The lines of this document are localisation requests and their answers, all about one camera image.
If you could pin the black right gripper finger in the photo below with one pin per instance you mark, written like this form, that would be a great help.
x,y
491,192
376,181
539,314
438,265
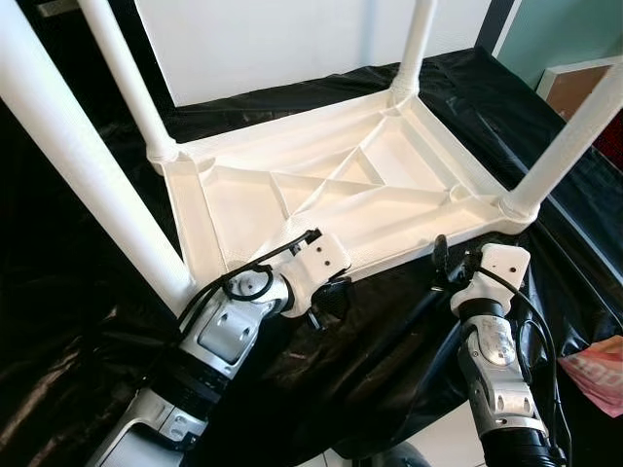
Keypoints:
x,y
442,258

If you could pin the white plastic table top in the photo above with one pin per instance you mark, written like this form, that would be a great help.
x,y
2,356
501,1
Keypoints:
x,y
389,209

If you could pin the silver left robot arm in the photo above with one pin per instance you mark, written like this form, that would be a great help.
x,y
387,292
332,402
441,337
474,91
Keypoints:
x,y
229,331

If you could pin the black plastic table cloth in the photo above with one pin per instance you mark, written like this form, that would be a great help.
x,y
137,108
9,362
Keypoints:
x,y
389,331

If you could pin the pink plastic bag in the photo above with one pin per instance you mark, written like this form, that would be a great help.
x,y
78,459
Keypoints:
x,y
599,375

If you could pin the grey robot right leg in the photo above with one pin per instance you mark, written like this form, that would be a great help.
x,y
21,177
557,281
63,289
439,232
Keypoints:
x,y
401,457

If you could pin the dark red furniture piece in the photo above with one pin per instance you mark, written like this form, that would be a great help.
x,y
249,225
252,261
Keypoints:
x,y
611,141

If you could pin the brown wooden cabinet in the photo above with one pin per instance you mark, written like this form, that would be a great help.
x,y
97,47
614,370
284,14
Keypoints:
x,y
569,88

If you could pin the black door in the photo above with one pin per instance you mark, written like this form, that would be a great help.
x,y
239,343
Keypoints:
x,y
97,78

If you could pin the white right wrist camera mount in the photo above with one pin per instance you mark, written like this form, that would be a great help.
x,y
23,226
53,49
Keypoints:
x,y
501,263

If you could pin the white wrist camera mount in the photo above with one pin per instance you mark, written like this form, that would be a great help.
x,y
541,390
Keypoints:
x,y
321,258
501,263

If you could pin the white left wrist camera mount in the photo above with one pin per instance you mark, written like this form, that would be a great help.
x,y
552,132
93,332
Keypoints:
x,y
321,258

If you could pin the dark grey door frame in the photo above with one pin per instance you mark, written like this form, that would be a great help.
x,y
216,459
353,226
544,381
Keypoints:
x,y
496,19

